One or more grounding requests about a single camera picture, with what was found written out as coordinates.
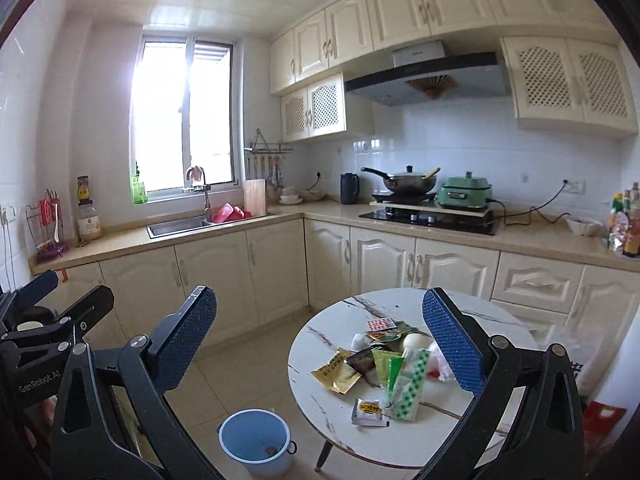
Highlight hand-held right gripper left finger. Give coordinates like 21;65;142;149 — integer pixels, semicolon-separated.
51;285;226;480

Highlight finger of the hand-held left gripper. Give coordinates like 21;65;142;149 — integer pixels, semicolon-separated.
0;285;115;346
0;270;60;333

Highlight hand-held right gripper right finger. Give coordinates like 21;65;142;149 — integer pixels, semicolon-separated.
415;287;586;480

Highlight clear plastic wrapper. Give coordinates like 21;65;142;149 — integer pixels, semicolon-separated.
427;345;456;383

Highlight white round bun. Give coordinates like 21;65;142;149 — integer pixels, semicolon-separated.
402;332;432;353

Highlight dark green foil packet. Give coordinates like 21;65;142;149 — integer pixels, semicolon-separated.
367;327;416;348

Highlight green white checkered packet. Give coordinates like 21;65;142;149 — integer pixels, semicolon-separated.
382;347;432;422

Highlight light green packet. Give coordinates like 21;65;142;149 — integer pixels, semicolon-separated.
371;349;403;388

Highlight dark brown snack wrapper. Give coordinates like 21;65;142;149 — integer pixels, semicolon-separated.
345;347;377;376

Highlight white packet yellow label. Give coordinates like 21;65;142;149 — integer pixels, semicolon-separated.
351;396;391;428

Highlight blue plastic bucket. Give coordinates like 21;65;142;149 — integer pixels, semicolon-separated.
217;409;297;478

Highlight gold foil packet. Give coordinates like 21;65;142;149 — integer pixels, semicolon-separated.
310;349;362;395

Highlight person's left hand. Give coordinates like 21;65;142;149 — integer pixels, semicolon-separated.
22;395;57;456

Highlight cream base cabinets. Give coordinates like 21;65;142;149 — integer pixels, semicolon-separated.
30;197;640;411

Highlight glass jar of grains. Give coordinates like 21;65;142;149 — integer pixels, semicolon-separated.
76;199;102;242

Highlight clear plastic bag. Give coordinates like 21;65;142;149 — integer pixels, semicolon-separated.
515;310;606;406

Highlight steel sink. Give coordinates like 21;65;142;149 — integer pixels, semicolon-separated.
146;215;213;239

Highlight green plastic bottle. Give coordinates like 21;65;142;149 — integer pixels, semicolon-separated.
131;161;148;205

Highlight black gas hob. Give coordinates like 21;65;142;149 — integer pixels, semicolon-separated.
358;207;501;237

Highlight round marble table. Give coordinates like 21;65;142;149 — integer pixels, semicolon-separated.
287;289;541;472

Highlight red plastic basket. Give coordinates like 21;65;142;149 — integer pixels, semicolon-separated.
211;203;253;224

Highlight pale wooden board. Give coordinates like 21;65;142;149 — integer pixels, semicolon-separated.
369;200;488;218

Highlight steel faucet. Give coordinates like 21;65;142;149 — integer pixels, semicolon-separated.
186;165;213;222

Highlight green electric cooker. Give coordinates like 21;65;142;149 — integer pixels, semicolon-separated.
437;171;495;211

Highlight black induction cooker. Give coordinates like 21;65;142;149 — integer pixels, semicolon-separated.
371;190;438;205

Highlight wooden cutting board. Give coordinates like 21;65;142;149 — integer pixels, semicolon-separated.
243;178;267;217

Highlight red bag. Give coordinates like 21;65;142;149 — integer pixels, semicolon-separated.
582;401;628;453

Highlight wok with lid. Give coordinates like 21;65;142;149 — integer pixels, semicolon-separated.
361;165;442;195

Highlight white bowl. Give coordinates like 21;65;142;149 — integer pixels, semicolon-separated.
565;216;605;237

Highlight black electric kettle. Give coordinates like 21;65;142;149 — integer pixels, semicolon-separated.
340;172;361;205

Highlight kitchen window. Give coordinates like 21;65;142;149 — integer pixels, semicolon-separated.
131;35;236;206

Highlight cluster of condiment bottles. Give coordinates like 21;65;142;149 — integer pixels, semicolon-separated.
606;182;640;258

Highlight range hood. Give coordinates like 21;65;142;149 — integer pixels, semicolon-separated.
344;40;511;107

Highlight small cream lattice cabinet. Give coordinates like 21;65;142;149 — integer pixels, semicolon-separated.
280;72;375;143

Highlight wide cream lattice cabinet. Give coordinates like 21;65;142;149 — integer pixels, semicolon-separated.
500;35;638;141

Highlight cream upper cabinet row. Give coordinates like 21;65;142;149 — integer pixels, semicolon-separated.
269;0;621;97

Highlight wire utensil holder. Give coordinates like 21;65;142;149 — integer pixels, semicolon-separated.
25;189;68;263

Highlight black power cable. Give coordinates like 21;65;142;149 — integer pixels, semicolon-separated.
487;180;573;228

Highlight black kettle cable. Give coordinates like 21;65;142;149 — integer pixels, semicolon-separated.
299;176;328;201

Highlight wall utensil rack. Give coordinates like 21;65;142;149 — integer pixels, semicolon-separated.
244;130;295;186

